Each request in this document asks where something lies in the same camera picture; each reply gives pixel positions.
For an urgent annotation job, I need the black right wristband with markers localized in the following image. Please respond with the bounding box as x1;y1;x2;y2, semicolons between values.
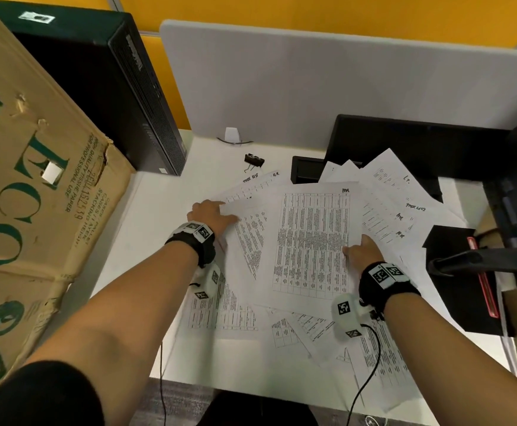
358;261;421;315

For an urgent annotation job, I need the single printed paper sheet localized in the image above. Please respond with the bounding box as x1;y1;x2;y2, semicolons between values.
217;170;284;218
254;181;365;315

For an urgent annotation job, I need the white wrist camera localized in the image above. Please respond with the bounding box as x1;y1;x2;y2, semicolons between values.
190;263;222;300
331;293;374;342

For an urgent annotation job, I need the black left camera cable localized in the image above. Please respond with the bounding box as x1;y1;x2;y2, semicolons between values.
158;282;197;426

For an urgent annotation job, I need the black folder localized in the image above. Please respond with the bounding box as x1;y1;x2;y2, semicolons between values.
421;225;516;338

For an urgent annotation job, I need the person's black shirt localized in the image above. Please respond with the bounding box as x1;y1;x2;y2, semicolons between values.
0;360;317;426

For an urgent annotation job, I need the brown cardboard box green print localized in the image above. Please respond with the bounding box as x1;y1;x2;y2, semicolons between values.
0;0;137;402

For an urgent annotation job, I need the black camera cable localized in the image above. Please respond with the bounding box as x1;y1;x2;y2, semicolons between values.
346;323;383;426
158;282;197;426

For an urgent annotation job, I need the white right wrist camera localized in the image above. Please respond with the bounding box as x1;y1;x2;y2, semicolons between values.
331;293;374;342

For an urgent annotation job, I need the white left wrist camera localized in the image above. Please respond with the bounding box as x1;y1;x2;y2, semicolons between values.
190;263;222;300

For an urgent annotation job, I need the person's right hand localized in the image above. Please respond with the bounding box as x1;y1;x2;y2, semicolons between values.
341;234;386;276

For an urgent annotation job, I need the black wristband with markers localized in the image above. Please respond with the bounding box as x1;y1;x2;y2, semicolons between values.
358;261;421;315
165;221;217;269

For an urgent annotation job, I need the black right camera cable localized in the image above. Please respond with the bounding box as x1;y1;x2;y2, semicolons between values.
346;323;383;426

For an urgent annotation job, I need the red pen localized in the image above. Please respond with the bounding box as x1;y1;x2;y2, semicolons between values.
467;237;501;319

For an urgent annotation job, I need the person's right forearm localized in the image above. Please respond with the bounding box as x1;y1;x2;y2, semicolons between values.
382;293;517;426

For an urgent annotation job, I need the pile of printed papers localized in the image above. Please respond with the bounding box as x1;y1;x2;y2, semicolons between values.
176;148;470;413

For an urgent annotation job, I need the black computer tower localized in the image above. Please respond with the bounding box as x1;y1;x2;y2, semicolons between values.
0;0;187;177

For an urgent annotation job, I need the grey desk divider panel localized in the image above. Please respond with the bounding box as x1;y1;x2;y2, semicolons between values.
158;20;517;151

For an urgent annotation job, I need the person's left forearm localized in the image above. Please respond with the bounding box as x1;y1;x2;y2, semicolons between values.
20;243;199;391

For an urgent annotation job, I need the black monitor base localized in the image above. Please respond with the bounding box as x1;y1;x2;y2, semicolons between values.
323;114;512;202

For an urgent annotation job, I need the black left wristband with markers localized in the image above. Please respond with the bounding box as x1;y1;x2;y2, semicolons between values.
165;221;217;269

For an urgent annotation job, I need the person's left hand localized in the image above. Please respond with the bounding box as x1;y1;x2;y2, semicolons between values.
186;199;241;238

